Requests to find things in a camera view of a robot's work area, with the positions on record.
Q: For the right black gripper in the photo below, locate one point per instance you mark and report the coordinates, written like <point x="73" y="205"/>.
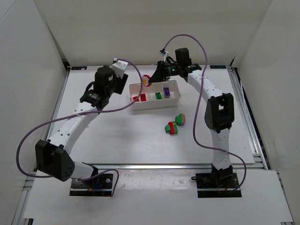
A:
<point x="161" y="71"/>

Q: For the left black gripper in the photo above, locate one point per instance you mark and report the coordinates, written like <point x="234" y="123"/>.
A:
<point x="121" y="83"/>

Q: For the red flower lego brick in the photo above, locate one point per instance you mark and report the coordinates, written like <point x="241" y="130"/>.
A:
<point x="146" y="80"/>

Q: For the purple lego plate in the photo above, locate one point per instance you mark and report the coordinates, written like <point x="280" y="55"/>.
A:
<point x="166" y="92"/>

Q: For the green lego plate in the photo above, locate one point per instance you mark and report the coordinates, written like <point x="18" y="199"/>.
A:
<point x="158" y="95"/>

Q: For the red green watermelon lego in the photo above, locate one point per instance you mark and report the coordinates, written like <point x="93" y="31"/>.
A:
<point x="135" y="98"/>

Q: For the green purple round lego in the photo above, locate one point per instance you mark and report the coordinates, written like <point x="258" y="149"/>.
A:
<point x="180" y="119"/>

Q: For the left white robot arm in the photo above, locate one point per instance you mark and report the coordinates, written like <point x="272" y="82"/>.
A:
<point x="53" y="155"/>

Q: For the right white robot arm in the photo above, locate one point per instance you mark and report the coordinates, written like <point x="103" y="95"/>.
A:
<point x="219" y="112"/>

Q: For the white divided plastic container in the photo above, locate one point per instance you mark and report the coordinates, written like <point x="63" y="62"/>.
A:
<point x="152" y="102"/>

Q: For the green red lego stack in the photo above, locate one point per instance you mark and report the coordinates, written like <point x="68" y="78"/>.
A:
<point x="171" y="128"/>

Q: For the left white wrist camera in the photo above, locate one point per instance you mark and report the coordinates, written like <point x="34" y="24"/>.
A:
<point x="119" y="67"/>

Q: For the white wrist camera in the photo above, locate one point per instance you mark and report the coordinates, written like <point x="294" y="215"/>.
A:
<point x="164" y="53"/>
<point x="119" y="67"/>

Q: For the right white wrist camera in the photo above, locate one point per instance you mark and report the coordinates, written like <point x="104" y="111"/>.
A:
<point x="164" y="53"/>

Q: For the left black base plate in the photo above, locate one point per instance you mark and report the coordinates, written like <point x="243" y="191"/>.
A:
<point x="102" y="186"/>

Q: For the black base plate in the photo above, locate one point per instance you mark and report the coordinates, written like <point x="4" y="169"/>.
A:
<point x="208" y="188"/>
<point x="102" y="186"/>

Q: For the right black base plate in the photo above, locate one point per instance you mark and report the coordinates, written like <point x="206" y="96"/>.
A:
<point x="208" y="188"/>

